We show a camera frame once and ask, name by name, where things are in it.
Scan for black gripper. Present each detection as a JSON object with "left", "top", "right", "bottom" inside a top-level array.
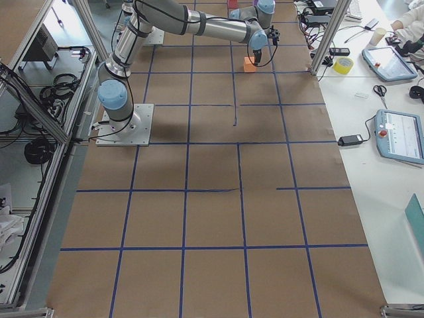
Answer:
[{"left": 252, "top": 25, "right": 280, "bottom": 66}]

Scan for orange foam cube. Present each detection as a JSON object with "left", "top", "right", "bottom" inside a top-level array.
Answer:
[{"left": 243, "top": 56, "right": 257, "bottom": 73}]

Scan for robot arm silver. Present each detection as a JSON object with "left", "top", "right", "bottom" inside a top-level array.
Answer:
[{"left": 97, "top": 1, "right": 280, "bottom": 135}]

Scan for pink foam cube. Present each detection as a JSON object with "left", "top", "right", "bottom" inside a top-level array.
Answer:
[{"left": 227, "top": 0, "right": 239, "bottom": 9}]

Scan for yellow tape roll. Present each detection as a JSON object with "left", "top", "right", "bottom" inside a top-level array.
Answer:
[{"left": 333, "top": 57, "right": 354, "bottom": 75}]

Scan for white paper cup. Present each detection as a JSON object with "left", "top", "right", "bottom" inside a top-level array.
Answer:
[{"left": 369, "top": 27, "right": 387, "bottom": 46}]

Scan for black power adapter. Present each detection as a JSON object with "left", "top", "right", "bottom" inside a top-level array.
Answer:
[{"left": 337, "top": 134, "right": 364, "bottom": 146}]

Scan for teach pendant far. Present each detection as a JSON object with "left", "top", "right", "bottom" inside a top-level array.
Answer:
[{"left": 362, "top": 46, "right": 418, "bottom": 82}]

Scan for teach pendant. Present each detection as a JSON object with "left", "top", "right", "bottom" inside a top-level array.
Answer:
[
  {"left": 374, "top": 109, "right": 423, "bottom": 164},
  {"left": 362, "top": 46, "right": 418, "bottom": 82}
]

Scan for teach pendant near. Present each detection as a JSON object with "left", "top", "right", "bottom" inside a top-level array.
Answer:
[{"left": 374, "top": 109, "right": 423, "bottom": 164}]

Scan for aluminium frame post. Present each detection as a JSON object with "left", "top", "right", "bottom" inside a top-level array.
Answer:
[{"left": 309, "top": 0, "right": 351, "bottom": 76}]

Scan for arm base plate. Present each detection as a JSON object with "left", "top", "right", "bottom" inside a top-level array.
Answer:
[
  {"left": 95, "top": 103, "right": 154, "bottom": 146},
  {"left": 144, "top": 27, "right": 165, "bottom": 46}
]

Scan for black handled scissors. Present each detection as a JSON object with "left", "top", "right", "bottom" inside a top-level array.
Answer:
[{"left": 373, "top": 85, "right": 388, "bottom": 109}]

